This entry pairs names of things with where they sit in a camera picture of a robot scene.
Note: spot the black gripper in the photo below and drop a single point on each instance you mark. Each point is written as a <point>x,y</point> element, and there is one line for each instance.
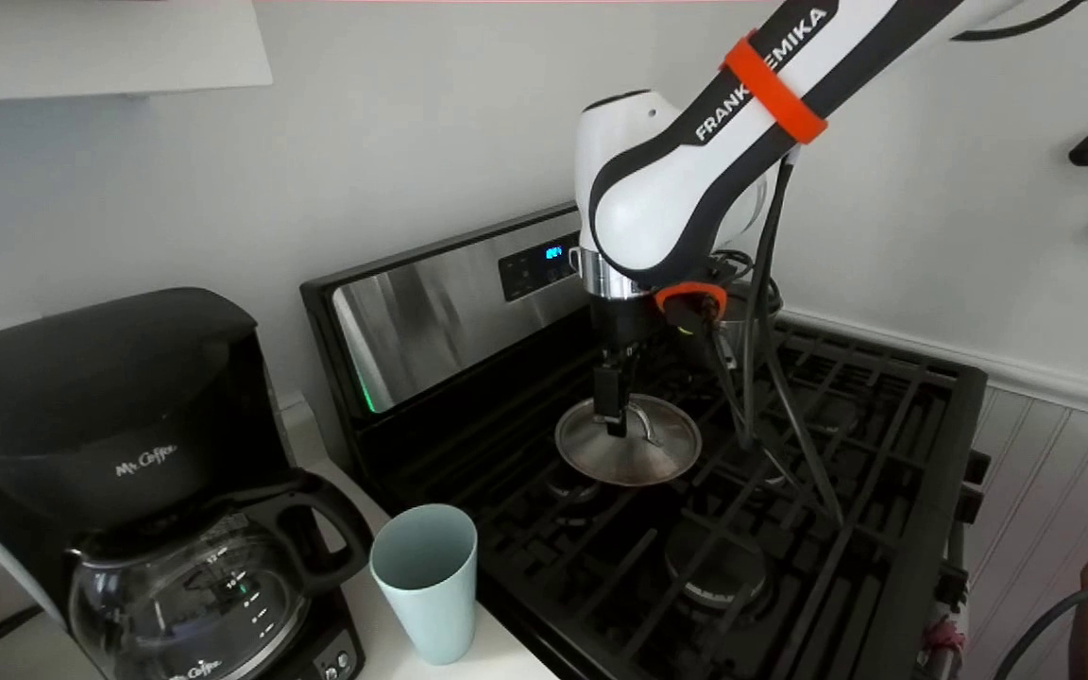
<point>622,327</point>

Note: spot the round steel pot lid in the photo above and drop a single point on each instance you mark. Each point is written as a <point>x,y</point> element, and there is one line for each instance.
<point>651,454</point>

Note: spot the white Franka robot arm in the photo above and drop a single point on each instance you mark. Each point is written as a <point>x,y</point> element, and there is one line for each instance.
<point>670,175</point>

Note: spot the round black stove burner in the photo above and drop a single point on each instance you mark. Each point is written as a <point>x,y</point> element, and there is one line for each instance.
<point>572,493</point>
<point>715,569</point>

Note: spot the black gas stove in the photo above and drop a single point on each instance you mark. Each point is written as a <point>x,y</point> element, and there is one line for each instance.
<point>822,503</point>

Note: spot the pale blue-green plastic cup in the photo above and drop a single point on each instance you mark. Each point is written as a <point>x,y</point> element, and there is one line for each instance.
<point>426,585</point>

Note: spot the black stove knob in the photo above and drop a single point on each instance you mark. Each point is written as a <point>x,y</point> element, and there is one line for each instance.
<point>977,466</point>
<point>948,583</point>
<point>968,503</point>

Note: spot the glass coffee carafe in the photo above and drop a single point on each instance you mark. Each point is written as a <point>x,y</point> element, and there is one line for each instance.
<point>190,607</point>

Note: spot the black drip coffee maker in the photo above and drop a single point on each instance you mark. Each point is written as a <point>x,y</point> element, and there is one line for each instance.
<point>103,403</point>

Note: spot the white wall cabinet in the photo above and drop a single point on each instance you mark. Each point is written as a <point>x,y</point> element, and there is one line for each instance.
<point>92,44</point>

